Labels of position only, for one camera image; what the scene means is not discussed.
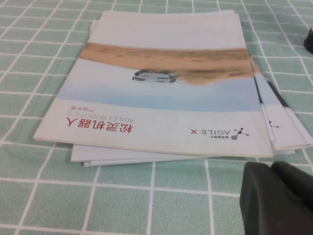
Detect AgileX brochure with desert photo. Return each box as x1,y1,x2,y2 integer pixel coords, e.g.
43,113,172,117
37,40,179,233
33,9,274,159

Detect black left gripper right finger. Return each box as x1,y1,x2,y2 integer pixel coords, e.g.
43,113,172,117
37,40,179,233
270,161,313,209

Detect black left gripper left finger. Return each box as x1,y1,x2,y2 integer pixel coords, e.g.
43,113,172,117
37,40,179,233
239,162,313,235

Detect white brochure with black stripe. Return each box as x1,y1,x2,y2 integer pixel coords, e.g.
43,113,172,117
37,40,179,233
84,73,313,167

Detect black mesh pen holder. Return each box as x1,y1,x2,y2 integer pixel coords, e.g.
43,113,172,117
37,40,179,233
303,27,313,55

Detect lower stacked white brochures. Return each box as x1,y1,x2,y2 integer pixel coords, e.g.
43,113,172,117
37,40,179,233
70,58,278,164

